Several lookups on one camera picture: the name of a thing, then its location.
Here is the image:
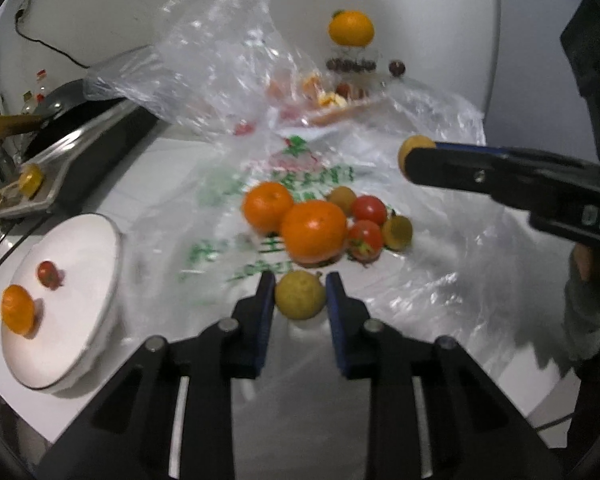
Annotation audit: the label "black power cable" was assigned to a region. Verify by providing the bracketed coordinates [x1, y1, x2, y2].
[14, 9, 90, 69]

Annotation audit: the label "orange fruit ornament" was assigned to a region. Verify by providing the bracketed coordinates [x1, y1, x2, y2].
[328, 9, 376, 48]

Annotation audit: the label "small red tomato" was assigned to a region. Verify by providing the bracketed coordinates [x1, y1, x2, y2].
[347, 220, 385, 262]
[36, 260, 63, 290]
[351, 195, 388, 227]

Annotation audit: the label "white plate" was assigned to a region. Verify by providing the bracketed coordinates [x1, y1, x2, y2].
[0, 213, 125, 395]

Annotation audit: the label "row of dark grapes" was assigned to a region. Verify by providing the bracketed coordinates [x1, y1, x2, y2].
[326, 57, 378, 73]

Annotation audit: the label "yellow longan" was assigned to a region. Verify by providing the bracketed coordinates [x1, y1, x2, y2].
[327, 186, 358, 217]
[274, 270, 327, 320]
[383, 215, 414, 252]
[398, 135, 437, 177]

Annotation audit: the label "printed plastic bag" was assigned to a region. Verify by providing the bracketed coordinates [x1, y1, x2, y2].
[125, 132, 568, 386]

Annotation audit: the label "black wok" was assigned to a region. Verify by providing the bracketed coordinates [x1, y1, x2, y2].
[0, 79, 148, 158]

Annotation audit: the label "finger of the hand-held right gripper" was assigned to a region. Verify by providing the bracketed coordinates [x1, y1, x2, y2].
[404, 141, 600, 212]

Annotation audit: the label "small orange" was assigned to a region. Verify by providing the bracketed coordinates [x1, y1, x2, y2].
[242, 181, 296, 235]

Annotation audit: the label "large orange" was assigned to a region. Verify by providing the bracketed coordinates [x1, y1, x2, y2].
[280, 200, 349, 267]

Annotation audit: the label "person's right forearm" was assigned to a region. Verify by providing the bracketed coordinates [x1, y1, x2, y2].
[562, 255, 600, 366]

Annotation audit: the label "person's right hand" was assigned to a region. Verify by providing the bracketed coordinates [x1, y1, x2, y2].
[573, 246, 600, 283]

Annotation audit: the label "cut fruit pieces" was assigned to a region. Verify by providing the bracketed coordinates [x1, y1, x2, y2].
[300, 72, 368, 111]

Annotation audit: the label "black stick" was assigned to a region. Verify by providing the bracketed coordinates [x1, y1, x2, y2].
[0, 222, 48, 277]

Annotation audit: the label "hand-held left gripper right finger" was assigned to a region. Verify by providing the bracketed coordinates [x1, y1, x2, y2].
[324, 271, 565, 480]

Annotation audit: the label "steel induction cooker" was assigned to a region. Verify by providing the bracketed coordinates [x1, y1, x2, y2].
[0, 97, 162, 221]

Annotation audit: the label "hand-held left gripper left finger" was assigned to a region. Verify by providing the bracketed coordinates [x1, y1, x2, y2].
[35, 271, 277, 480]

